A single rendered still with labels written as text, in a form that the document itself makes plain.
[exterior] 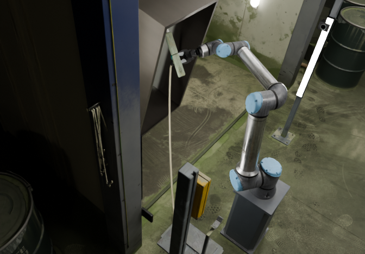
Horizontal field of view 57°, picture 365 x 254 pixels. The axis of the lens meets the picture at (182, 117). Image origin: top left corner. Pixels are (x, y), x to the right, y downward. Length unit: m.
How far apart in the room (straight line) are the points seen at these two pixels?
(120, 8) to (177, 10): 0.97
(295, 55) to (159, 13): 2.43
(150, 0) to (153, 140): 1.66
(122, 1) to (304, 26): 3.04
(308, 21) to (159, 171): 2.29
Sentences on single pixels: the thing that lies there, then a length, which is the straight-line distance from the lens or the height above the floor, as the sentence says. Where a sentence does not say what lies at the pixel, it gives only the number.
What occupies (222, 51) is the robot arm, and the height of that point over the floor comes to 1.42.
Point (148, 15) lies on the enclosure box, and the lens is 2.15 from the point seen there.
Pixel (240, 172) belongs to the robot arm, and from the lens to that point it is 2.23.
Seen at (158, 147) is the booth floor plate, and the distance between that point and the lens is 3.45.
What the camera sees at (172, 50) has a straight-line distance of 2.32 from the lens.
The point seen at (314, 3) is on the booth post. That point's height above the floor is 1.15.
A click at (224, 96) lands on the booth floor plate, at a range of 4.13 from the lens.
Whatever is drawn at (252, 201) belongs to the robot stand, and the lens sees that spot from 2.47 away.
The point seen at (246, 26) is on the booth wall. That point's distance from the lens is 4.46.
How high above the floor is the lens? 2.65
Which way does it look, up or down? 44 degrees down
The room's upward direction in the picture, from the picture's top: 6 degrees clockwise
